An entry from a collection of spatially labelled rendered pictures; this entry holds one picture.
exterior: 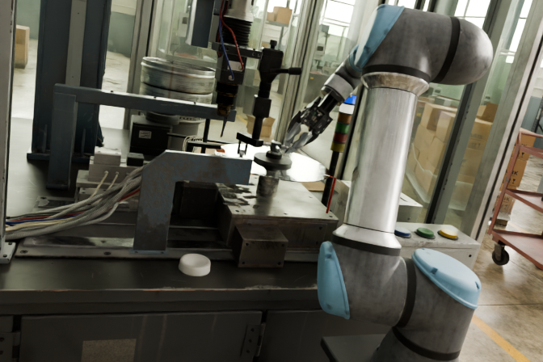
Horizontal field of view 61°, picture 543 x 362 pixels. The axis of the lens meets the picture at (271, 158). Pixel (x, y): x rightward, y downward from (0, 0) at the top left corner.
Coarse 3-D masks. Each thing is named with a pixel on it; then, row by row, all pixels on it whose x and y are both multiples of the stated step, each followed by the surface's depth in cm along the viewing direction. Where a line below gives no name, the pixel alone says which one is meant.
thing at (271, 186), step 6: (258, 180) 130; (264, 180) 128; (270, 180) 127; (276, 180) 128; (258, 186) 130; (264, 186) 128; (270, 186) 128; (276, 186) 129; (258, 192) 130; (264, 192) 128; (270, 192) 128; (276, 192) 131
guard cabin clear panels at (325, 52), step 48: (288, 0) 225; (336, 0) 204; (480, 0) 124; (528, 0) 109; (192, 48) 217; (288, 48) 232; (336, 48) 199; (240, 96) 231; (432, 96) 138; (432, 144) 136; (480, 144) 119
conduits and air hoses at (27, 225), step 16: (128, 176) 112; (112, 192) 109; (128, 192) 108; (64, 208) 111; (80, 208) 110; (96, 208) 106; (112, 208) 106; (16, 224) 104; (32, 224) 102; (48, 224) 103; (64, 224) 102; (80, 224) 102
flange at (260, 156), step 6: (258, 156) 127; (264, 156) 128; (270, 156) 127; (276, 156) 127; (282, 156) 132; (264, 162) 124; (270, 162) 124; (276, 162) 124; (282, 162) 125; (288, 162) 127
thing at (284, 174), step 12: (252, 156) 130; (288, 156) 138; (300, 156) 141; (252, 168) 118; (264, 168) 120; (276, 168) 122; (288, 168) 125; (300, 168) 127; (312, 168) 130; (324, 168) 132; (288, 180) 114; (300, 180) 116; (312, 180) 118
